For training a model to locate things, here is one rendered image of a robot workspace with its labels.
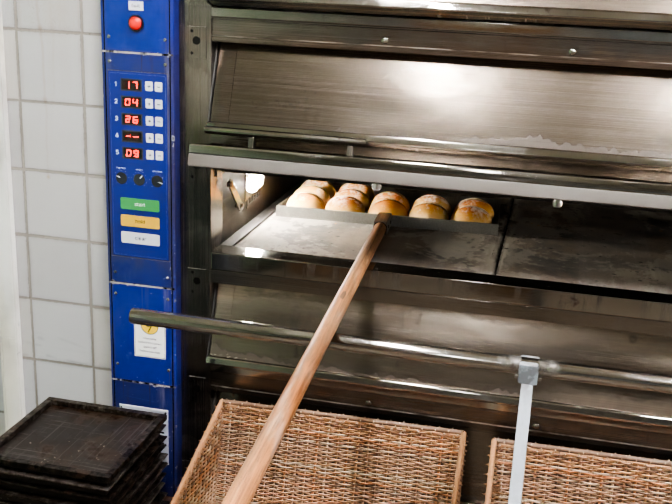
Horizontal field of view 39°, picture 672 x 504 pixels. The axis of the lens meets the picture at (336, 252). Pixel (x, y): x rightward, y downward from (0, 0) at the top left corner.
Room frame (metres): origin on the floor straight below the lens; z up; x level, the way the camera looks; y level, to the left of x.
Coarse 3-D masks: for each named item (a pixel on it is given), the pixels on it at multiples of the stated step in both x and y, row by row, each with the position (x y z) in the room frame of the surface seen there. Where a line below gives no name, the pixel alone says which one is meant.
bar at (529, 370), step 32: (160, 320) 1.62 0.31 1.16; (192, 320) 1.61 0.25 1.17; (224, 320) 1.60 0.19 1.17; (352, 352) 1.55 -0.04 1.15; (384, 352) 1.53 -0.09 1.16; (416, 352) 1.52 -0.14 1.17; (448, 352) 1.51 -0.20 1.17; (480, 352) 1.51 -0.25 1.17; (608, 384) 1.45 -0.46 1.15; (640, 384) 1.44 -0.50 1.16; (512, 480) 1.35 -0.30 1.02
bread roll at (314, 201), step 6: (300, 192) 2.35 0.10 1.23; (306, 192) 2.35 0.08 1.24; (294, 198) 2.33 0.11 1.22; (300, 198) 2.33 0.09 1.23; (306, 198) 2.32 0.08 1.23; (312, 198) 2.33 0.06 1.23; (318, 198) 2.33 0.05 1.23; (288, 204) 2.34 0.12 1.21; (294, 204) 2.32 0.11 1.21; (300, 204) 2.32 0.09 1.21; (306, 204) 2.32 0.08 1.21; (312, 204) 2.32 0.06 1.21; (318, 204) 2.32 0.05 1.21; (324, 204) 2.34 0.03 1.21
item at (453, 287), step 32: (224, 256) 1.99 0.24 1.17; (256, 256) 1.97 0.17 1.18; (288, 256) 1.98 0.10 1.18; (320, 256) 1.99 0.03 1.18; (384, 288) 1.91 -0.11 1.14; (416, 288) 1.89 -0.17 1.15; (448, 288) 1.88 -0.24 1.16; (480, 288) 1.87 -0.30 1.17; (512, 288) 1.85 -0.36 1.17; (544, 288) 1.84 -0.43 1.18; (576, 288) 1.85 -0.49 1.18; (608, 288) 1.86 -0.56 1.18
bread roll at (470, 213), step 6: (456, 210) 2.28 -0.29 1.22; (462, 210) 2.26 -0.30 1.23; (468, 210) 2.26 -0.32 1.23; (474, 210) 2.26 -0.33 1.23; (480, 210) 2.26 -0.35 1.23; (456, 216) 2.26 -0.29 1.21; (462, 216) 2.25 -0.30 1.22; (468, 216) 2.25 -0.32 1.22; (474, 216) 2.25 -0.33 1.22; (480, 216) 2.25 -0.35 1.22; (486, 216) 2.26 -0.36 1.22; (480, 222) 2.25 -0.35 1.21; (486, 222) 2.25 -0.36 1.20
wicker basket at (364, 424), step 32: (224, 416) 1.93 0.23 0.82; (256, 416) 1.92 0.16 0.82; (320, 416) 1.90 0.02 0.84; (352, 416) 1.89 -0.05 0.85; (224, 448) 1.91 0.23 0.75; (288, 448) 1.89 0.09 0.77; (320, 448) 1.88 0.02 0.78; (352, 448) 1.87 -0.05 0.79; (384, 448) 1.86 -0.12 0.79; (448, 448) 1.83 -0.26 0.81; (192, 480) 1.75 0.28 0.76; (224, 480) 1.89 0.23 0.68; (288, 480) 1.87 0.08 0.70; (320, 480) 1.86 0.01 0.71; (352, 480) 1.85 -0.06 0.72; (384, 480) 1.84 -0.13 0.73; (416, 480) 1.82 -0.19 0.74; (448, 480) 1.82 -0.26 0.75
